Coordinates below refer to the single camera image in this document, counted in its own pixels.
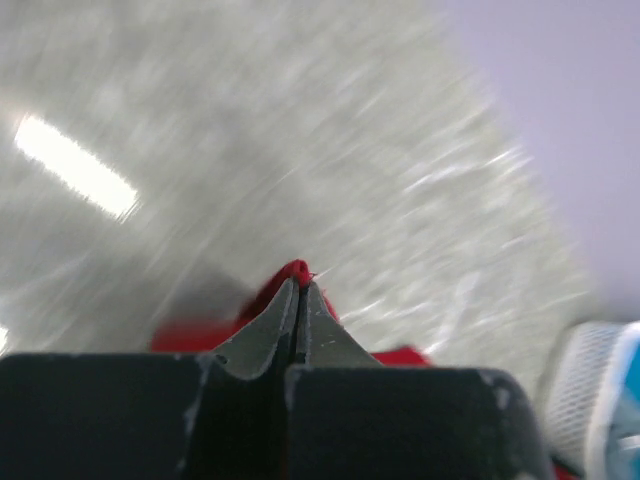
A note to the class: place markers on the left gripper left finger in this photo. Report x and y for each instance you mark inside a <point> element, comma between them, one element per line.
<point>211,415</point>

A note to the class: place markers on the white plastic laundry basket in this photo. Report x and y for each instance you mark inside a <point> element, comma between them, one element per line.
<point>568,392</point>

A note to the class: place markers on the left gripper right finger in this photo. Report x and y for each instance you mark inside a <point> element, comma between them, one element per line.
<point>350,417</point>

